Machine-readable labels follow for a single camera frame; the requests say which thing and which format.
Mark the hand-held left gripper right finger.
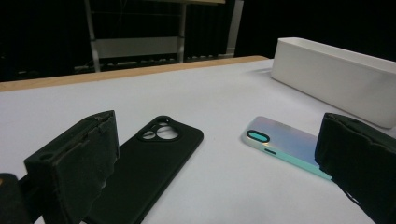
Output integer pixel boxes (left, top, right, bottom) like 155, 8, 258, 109
314, 112, 396, 224

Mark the black phone case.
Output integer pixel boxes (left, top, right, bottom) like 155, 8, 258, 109
83, 115, 205, 224

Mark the white table cover sheet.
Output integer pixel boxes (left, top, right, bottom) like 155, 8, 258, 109
0, 59, 396, 224

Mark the grey metal stand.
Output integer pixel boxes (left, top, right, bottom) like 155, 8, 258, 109
83, 0, 245, 73

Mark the clear plastic tray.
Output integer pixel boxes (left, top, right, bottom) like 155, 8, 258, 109
270, 36, 396, 129

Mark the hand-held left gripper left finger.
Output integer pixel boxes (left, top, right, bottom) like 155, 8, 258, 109
23, 110, 120, 224

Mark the iridescent teal phone case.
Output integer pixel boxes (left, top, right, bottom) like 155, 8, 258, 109
241, 116, 333, 181

